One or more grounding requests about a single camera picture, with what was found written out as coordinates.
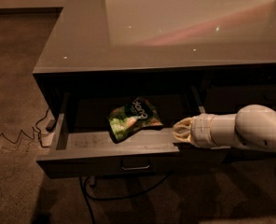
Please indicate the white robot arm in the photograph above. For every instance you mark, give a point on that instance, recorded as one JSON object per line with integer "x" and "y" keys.
{"x": 252, "y": 128}

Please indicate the grey drawer cabinet counter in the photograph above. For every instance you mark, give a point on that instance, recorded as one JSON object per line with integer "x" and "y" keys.
{"x": 121, "y": 48}

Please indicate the black power adapter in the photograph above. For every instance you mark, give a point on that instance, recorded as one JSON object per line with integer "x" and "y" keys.
{"x": 50, "y": 126}

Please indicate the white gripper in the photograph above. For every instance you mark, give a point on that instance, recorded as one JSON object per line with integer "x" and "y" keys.
{"x": 203, "y": 130}

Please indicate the dark drawer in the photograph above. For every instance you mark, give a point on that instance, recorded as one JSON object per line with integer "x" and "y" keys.
{"x": 82, "y": 143}
{"x": 230, "y": 99}

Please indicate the green snack bag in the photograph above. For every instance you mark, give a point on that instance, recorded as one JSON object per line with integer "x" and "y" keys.
{"x": 133, "y": 117}

